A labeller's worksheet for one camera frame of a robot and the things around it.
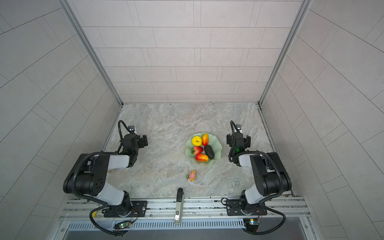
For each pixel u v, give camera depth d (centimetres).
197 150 87
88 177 44
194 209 72
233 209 71
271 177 44
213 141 91
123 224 65
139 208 71
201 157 85
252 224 68
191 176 77
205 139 90
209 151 87
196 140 87
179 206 69
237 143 71
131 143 72
